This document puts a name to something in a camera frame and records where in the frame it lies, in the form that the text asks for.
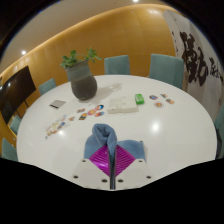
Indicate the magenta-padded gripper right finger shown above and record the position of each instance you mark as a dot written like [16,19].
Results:
[125,160]

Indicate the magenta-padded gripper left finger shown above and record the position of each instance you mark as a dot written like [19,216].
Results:
[99,160]

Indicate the blue towel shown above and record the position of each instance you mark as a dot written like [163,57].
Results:
[105,135]

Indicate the round red and blue sticker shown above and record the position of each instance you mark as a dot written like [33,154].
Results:
[99,114]

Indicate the round orange sticker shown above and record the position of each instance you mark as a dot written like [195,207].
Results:
[92,112]

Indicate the small dark rectangular sticker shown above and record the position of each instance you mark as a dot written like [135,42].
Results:
[81,110]

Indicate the colourful sticker sheet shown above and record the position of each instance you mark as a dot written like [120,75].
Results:
[55,128]

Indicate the small green packet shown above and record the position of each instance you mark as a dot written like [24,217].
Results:
[139,99]

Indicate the small round colourful sticker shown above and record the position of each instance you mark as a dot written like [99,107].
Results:
[158,104]
[170,101]
[153,97]
[164,95]

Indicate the grey striped card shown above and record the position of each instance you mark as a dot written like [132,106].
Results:
[57,104]

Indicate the potted plant in grey pot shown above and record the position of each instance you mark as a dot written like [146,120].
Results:
[81,83]

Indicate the teal chairs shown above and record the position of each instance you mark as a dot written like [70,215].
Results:
[166,68]

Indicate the white calligraphy folding screen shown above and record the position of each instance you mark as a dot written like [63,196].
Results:
[193,60]

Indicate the black wall screen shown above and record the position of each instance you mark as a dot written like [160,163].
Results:
[16,90]

